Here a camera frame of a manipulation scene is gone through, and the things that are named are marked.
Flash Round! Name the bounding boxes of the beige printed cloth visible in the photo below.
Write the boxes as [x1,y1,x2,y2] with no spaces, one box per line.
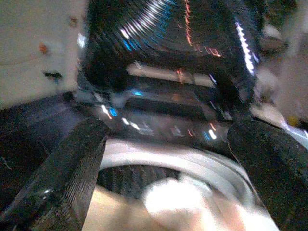
[81,187,282,231]

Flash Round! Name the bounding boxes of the white cloth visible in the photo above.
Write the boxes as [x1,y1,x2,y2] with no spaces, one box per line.
[144,178,244,231]

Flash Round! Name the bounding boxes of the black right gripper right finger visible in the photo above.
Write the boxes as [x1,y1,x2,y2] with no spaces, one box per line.
[227,119,308,231]

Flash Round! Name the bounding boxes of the washer drum with grey rim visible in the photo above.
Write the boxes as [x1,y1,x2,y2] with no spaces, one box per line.
[96,139,268,210]

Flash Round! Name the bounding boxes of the black glossy washer lid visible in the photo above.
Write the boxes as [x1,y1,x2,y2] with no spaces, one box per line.
[79,0,265,116]

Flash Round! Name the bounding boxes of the black glossy washing machine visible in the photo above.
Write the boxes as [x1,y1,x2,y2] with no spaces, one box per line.
[0,0,308,231]

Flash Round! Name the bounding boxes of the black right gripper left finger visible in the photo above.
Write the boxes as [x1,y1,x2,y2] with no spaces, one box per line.
[0,117,109,231]

